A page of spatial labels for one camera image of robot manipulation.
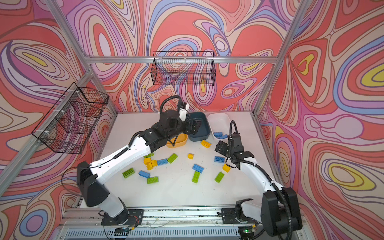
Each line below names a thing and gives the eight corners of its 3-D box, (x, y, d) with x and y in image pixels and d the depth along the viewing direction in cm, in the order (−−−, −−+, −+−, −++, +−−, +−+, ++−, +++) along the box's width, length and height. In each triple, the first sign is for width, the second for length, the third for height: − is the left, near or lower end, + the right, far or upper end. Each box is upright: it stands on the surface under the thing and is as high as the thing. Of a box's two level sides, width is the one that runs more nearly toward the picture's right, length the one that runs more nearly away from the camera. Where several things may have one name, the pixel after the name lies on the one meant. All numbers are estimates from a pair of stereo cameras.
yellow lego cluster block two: (147, 170, 91) (146, 168, 89) (149, 161, 94) (148, 160, 92) (156, 170, 91) (155, 168, 89) (157, 161, 94) (157, 160, 92)
